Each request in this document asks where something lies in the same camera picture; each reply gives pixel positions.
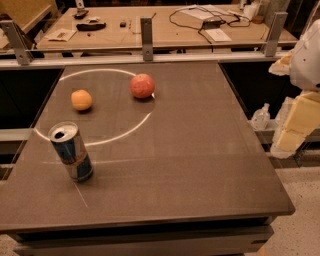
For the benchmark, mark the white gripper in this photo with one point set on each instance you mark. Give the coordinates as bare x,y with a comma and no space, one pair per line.
307,65

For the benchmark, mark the red apple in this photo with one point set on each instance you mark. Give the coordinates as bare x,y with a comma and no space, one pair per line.
142,86

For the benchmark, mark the clear sanitizer bottle left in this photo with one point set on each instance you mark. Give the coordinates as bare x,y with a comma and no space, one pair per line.
261,118

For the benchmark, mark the white paper sheet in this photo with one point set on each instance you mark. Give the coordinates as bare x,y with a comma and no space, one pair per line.
218,35

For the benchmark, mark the black power adapter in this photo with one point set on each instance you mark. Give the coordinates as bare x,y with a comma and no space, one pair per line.
212,24

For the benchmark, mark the white papers back desk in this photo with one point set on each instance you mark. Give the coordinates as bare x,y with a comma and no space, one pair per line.
203,12

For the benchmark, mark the small black object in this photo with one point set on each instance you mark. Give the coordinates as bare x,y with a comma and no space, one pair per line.
123,23

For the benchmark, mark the wooden back desk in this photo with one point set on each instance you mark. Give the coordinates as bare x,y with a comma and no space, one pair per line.
171,30

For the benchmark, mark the orange fruit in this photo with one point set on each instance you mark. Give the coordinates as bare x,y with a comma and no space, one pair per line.
81,100

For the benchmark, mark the black device on desk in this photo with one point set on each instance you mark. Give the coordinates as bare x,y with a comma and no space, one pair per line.
91,26

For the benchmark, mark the black tool top left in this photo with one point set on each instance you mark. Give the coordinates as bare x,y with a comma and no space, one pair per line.
80,14

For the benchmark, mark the blue silver drink can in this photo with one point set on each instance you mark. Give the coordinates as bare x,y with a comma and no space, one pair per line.
68,143

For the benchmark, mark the tan paper note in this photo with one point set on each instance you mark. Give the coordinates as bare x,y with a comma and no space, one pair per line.
63,35

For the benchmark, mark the middle metal bracket post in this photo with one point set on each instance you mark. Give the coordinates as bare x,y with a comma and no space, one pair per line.
147,38

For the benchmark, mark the left metal bracket post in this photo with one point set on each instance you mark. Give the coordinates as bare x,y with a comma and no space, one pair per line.
19,42

